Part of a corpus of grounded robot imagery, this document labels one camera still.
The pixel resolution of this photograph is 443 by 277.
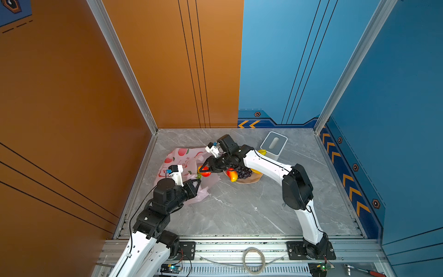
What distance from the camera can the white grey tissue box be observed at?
1.05m

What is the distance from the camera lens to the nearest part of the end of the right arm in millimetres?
756

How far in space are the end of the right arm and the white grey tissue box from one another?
36 centimetres
